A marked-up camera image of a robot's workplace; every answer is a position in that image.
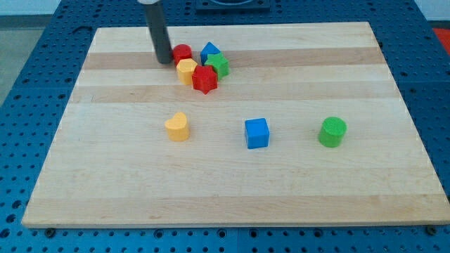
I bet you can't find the yellow heart block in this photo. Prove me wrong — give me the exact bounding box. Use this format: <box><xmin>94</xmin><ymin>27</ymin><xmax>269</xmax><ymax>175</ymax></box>
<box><xmin>165</xmin><ymin>112</ymin><xmax>190</xmax><ymax>141</ymax></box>

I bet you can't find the yellow hexagon block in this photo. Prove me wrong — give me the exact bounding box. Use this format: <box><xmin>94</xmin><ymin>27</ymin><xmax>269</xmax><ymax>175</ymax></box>
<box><xmin>176</xmin><ymin>58</ymin><xmax>198</xmax><ymax>85</ymax></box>

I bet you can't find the blue cube block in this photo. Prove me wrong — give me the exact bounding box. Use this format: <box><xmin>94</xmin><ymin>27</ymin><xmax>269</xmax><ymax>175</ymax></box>
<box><xmin>245</xmin><ymin>118</ymin><xmax>270</xmax><ymax>149</ymax></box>

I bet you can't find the red star block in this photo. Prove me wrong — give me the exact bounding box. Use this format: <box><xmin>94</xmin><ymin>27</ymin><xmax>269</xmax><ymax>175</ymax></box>
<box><xmin>192</xmin><ymin>65</ymin><xmax>218</xmax><ymax>95</ymax></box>

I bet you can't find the green star block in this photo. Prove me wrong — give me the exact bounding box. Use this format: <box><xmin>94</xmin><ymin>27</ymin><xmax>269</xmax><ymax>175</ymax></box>
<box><xmin>205</xmin><ymin>53</ymin><xmax>230</xmax><ymax>81</ymax></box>

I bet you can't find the blue triangular block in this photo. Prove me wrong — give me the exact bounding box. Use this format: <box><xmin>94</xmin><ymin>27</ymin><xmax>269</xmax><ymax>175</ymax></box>
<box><xmin>200</xmin><ymin>41</ymin><xmax>221</xmax><ymax>65</ymax></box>

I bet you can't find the red cylinder block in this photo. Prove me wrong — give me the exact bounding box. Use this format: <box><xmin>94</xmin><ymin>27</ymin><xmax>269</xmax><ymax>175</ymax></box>
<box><xmin>172</xmin><ymin>44</ymin><xmax>192</xmax><ymax>65</ymax></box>

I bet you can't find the green cylinder block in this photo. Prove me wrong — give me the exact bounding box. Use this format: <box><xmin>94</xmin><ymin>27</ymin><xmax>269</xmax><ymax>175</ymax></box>
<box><xmin>318</xmin><ymin>117</ymin><xmax>347</xmax><ymax>148</ymax></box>

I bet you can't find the light wooden board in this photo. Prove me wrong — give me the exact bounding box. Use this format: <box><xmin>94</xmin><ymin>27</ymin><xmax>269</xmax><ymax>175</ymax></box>
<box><xmin>22</xmin><ymin>22</ymin><xmax>449</xmax><ymax>228</ymax></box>

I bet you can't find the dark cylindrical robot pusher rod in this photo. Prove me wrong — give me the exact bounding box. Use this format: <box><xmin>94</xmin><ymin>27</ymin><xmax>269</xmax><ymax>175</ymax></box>
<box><xmin>138</xmin><ymin>0</ymin><xmax>173</xmax><ymax>64</ymax></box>

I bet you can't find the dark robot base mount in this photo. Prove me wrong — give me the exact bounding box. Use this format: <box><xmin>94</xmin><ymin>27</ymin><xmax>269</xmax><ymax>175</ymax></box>
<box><xmin>195</xmin><ymin>0</ymin><xmax>271</xmax><ymax>12</ymax></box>

